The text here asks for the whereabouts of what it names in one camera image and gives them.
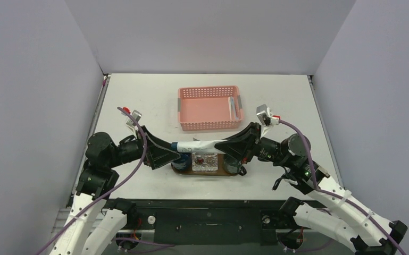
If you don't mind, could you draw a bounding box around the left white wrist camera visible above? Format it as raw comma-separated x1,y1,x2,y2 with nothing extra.
123,107,143,128

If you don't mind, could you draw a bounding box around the brown oval wooden tray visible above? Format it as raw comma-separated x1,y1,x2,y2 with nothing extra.
170,164,238,176

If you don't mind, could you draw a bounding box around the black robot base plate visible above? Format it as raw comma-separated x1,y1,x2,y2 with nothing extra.
116,199,300,245

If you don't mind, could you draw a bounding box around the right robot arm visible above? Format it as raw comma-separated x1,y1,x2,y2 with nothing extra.
214,116,407,254

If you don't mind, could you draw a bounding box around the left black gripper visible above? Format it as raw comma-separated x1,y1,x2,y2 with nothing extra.
107,125,180,168

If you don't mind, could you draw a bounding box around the dark green mug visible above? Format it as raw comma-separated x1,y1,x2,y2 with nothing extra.
223,155,247,176

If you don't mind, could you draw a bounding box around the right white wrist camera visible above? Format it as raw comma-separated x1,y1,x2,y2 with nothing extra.
256,104,280,138

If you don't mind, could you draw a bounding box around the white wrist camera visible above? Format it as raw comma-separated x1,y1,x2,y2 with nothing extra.
123,107,143,128
256,104,280,138

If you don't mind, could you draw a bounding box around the dark cap toothpaste tube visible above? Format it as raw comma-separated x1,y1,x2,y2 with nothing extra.
171,140,225,154

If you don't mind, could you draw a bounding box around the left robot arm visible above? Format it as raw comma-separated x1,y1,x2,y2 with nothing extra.
49,127,180,254

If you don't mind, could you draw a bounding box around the light blue toothbrush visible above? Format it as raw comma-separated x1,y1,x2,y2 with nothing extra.
231,97,239,120

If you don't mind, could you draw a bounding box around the pink perforated plastic basket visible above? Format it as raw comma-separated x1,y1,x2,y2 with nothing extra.
178,86,244,131

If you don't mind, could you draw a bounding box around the dark blue mug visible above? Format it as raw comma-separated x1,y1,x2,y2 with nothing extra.
171,153,192,172

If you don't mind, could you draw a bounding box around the white toothbrush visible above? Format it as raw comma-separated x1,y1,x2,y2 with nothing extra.
228,97,234,119

